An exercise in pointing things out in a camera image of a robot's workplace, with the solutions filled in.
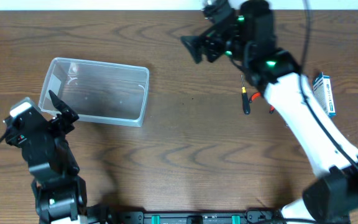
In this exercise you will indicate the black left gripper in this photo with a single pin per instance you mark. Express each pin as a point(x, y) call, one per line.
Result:
point(63, 127)

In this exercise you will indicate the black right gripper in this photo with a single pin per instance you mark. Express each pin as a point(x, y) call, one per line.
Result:
point(210, 41)

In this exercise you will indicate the clear plastic container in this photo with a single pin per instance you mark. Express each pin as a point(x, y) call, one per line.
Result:
point(100, 92)

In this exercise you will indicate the white blue cardboard box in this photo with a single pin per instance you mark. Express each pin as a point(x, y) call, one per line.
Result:
point(323, 93)

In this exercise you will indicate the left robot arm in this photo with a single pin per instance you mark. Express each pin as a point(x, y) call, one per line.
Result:
point(60, 194)

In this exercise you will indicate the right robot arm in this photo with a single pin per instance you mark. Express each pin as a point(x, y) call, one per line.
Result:
point(247, 36)

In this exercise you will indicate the black yellow screwdriver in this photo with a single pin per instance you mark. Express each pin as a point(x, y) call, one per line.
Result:
point(245, 100)

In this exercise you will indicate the orange handled pliers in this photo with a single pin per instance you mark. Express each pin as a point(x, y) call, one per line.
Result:
point(259, 95)

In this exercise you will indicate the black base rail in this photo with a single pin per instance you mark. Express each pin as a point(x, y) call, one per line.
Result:
point(105, 214)

